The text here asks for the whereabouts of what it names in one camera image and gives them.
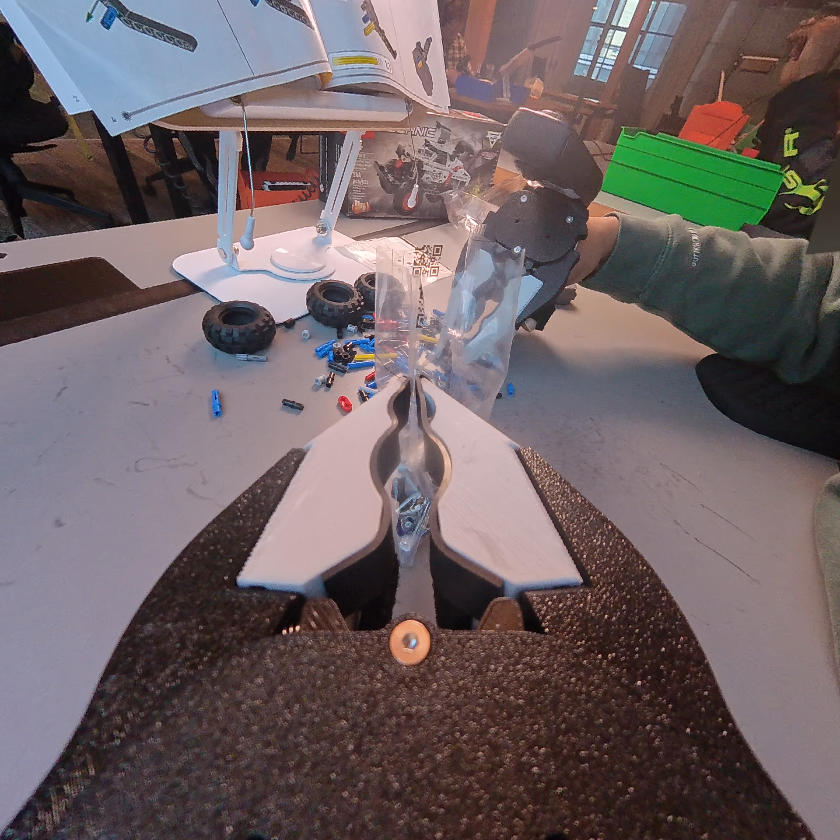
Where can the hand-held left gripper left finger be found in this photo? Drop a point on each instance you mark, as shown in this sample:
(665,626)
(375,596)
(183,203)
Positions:
(328,512)

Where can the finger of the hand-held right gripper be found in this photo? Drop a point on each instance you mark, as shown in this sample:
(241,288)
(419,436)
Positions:
(521,302)
(479,302)

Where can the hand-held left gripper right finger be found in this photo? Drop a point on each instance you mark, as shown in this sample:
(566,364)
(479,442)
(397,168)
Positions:
(505,519)

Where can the clear plastic bag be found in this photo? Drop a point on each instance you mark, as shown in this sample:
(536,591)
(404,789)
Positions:
(394,302)

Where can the pile of small toy parts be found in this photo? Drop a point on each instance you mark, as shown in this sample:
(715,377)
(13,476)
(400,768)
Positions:
(355,355)

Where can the person's right forearm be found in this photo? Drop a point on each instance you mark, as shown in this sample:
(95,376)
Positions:
(735,295)

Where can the grey desk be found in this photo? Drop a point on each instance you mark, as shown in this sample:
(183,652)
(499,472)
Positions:
(131,499)

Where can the person's right hand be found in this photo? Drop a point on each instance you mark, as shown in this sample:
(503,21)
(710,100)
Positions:
(597,243)

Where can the crumpled empty plastic bag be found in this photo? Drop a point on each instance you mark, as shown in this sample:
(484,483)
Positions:
(466,204)

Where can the red toy connector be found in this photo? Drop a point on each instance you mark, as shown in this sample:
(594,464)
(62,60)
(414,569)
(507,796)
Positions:
(344,403)

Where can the black toy tire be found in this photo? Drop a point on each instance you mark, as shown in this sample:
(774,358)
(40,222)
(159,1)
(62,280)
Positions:
(316,306)
(213,330)
(368,292)

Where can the black toy pin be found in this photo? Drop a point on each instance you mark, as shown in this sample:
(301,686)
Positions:
(292,404)

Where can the black toy set box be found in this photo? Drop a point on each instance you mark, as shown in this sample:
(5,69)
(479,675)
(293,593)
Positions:
(427,164)

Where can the white sticker sheet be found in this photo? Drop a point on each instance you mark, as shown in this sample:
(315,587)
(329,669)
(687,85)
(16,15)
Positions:
(355,256)

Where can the green plastic bin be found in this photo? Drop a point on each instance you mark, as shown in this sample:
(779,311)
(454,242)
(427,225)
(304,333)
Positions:
(696,177)

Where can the blue toy pin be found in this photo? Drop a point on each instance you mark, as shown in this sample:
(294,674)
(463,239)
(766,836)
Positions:
(217,402)

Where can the red plastic bin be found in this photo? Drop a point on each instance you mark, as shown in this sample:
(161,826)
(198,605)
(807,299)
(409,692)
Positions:
(715,125)

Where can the grey toy pin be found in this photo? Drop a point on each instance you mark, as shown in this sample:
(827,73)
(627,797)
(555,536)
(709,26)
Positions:
(252,357)

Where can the orange crate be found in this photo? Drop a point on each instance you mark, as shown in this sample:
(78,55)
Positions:
(276,187)

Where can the white booklet stand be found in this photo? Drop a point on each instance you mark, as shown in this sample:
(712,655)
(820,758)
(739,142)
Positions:
(223,276)

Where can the black chair armrest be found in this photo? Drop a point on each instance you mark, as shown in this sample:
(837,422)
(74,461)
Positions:
(775,407)

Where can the building instruction booklet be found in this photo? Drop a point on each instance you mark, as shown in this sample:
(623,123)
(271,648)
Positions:
(158,53)

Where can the black office chair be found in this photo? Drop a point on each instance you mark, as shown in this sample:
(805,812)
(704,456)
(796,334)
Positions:
(26,145)

